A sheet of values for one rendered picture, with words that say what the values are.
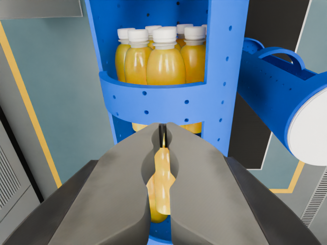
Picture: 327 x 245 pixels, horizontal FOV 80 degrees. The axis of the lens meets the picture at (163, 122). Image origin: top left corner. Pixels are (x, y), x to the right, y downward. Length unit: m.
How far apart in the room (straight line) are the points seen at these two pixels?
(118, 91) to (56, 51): 1.43
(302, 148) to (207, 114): 0.43
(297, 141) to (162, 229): 0.47
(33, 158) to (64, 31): 1.31
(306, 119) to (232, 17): 0.41
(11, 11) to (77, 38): 0.71
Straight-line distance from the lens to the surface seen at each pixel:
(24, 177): 2.41
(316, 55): 1.87
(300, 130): 0.67
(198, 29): 0.38
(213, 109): 0.34
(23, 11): 1.08
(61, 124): 1.99
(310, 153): 0.74
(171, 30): 0.34
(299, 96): 0.66
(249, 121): 1.68
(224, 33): 0.32
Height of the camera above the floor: 1.51
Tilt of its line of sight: 61 degrees down
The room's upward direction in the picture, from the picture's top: 177 degrees counter-clockwise
